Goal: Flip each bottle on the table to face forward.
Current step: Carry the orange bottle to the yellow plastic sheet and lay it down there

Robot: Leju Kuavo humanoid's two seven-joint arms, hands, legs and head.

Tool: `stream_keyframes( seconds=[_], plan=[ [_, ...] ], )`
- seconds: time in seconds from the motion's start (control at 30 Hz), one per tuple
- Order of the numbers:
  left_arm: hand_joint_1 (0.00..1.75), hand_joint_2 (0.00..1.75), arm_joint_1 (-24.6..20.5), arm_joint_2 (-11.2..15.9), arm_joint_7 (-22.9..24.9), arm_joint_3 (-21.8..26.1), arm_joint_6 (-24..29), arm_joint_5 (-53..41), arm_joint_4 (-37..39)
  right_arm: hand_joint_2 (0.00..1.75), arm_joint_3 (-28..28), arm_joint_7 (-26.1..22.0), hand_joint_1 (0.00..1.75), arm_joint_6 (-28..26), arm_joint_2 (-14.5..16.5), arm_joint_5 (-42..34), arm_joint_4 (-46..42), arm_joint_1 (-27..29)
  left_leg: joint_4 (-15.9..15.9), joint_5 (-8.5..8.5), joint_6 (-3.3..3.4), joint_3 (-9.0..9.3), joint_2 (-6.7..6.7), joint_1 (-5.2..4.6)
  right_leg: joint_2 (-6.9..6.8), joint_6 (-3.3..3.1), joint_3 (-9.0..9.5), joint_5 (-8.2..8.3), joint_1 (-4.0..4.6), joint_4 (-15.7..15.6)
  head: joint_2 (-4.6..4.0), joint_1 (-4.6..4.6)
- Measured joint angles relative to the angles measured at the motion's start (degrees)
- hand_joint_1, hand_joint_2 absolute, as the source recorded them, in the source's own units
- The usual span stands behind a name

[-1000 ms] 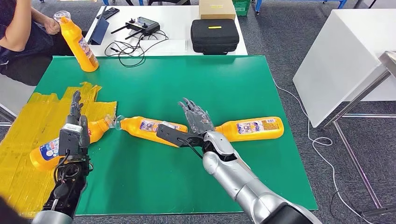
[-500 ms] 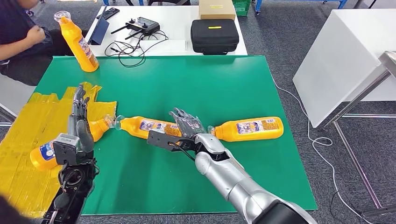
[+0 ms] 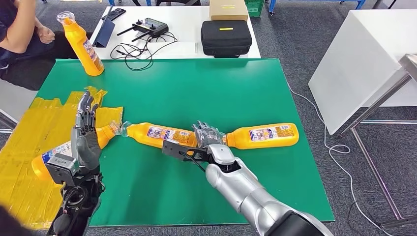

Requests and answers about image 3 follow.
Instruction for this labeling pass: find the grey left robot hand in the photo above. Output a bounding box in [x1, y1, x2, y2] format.
[70, 91, 103, 170]

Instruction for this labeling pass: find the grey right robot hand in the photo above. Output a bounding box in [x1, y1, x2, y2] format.
[191, 121, 227, 149]

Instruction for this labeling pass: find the person's left hand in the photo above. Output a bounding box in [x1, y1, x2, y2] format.
[36, 25, 57, 45]

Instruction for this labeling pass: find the orange detergent bottle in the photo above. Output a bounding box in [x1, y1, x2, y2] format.
[121, 121, 199, 149]
[56, 11, 105, 77]
[31, 121, 123, 181]
[225, 122, 299, 150]

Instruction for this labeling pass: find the green table mat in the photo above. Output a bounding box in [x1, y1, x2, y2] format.
[32, 58, 335, 228]

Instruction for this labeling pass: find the person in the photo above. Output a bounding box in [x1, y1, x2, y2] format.
[0, 0, 93, 92]

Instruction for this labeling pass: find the yellow tape patch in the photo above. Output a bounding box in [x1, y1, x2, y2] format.
[0, 86, 124, 230]

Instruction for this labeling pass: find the dark blue tablet cover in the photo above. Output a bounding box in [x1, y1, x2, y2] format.
[91, 6, 116, 49]

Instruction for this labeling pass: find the black phone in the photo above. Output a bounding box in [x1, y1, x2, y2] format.
[101, 8, 127, 22]

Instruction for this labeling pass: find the grey side table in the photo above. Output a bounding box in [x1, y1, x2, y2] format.
[0, 78, 39, 135]

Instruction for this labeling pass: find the black carrying case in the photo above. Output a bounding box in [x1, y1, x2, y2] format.
[200, 20, 252, 59]

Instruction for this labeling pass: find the black remote controller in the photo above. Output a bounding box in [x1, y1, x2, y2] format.
[117, 18, 169, 43]

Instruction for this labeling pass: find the black robot body part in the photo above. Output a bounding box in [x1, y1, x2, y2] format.
[0, 205, 33, 236]

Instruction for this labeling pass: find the cardboard box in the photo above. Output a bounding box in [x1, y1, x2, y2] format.
[209, 0, 249, 23]

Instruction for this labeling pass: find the green plastic crate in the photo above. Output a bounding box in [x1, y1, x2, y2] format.
[244, 0, 265, 18]

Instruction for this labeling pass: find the white side table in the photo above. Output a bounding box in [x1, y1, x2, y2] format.
[307, 9, 417, 136]

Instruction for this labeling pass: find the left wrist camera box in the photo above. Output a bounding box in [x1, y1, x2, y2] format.
[45, 153, 81, 187]

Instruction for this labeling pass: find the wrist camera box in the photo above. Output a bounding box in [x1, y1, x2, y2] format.
[45, 153, 81, 187]
[162, 140, 209, 163]

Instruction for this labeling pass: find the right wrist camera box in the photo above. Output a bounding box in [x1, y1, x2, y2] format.
[162, 140, 209, 163]

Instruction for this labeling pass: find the blue metal frame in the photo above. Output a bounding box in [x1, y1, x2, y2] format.
[107, 0, 152, 7]
[267, 0, 366, 16]

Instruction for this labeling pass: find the white floor cable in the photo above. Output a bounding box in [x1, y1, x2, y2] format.
[288, 85, 391, 236]

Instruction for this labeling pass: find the black floor cable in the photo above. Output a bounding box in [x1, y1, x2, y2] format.
[345, 200, 362, 229]

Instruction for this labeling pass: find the silver metal frame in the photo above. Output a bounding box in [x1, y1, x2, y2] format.
[338, 54, 417, 229]

